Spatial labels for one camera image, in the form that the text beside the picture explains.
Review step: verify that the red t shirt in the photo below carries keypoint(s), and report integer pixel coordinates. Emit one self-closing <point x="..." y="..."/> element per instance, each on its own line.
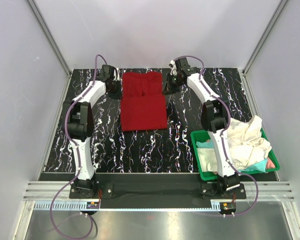
<point x="143" y="105"/>

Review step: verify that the cream white t shirt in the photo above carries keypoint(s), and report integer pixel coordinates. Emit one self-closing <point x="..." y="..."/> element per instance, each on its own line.
<point x="247" y="133"/>

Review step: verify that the pink t shirt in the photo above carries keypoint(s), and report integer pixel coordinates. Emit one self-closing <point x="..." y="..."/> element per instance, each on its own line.
<point x="269" y="164"/>

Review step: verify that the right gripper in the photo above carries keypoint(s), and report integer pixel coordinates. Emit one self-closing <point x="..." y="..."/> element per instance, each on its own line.
<point x="168" y="89"/>

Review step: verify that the left controller box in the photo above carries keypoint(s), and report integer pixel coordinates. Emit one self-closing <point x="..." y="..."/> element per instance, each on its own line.
<point x="93" y="205"/>

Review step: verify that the controller box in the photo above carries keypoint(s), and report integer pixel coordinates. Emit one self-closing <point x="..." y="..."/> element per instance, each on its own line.
<point x="228" y="206"/>
<point x="93" y="205"/>

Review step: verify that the left aluminium frame post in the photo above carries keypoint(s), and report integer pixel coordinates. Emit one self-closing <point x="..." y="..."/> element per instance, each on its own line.
<point x="48" y="35"/>

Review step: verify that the aluminium frame post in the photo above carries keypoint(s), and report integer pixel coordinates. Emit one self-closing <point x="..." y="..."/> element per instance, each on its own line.
<point x="266" y="33"/>
<point x="48" y="35"/>

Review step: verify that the right aluminium frame post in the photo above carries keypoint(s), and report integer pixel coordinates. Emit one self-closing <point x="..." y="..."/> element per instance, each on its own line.
<point x="266" y="33"/>

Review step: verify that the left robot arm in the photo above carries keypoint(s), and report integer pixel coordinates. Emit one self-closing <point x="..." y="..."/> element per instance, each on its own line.
<point x="79" y="127"/>

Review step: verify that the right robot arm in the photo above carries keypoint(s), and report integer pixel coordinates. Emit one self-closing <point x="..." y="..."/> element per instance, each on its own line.
<point x="215" y="119"/>

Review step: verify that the grey slotted cable duct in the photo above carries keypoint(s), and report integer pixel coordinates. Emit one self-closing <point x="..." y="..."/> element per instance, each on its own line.
<point x="81" y="206"/>

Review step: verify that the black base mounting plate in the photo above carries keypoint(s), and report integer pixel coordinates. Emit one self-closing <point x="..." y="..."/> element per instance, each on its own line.
<point x="162" y="202"/>

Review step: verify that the aluminium front rail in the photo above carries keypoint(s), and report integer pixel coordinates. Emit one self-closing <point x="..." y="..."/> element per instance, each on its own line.
<point x="46" y="190"/>

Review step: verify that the teal t shirt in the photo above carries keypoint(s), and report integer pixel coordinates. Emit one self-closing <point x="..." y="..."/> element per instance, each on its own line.
<point x="243" y="156"/>

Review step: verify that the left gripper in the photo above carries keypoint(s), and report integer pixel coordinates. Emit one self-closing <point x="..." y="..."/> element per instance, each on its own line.
<point x="117" y="95"/>

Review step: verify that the right controller box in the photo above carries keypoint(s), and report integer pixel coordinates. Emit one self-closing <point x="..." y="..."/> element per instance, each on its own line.
<point x="228" y="206"/>

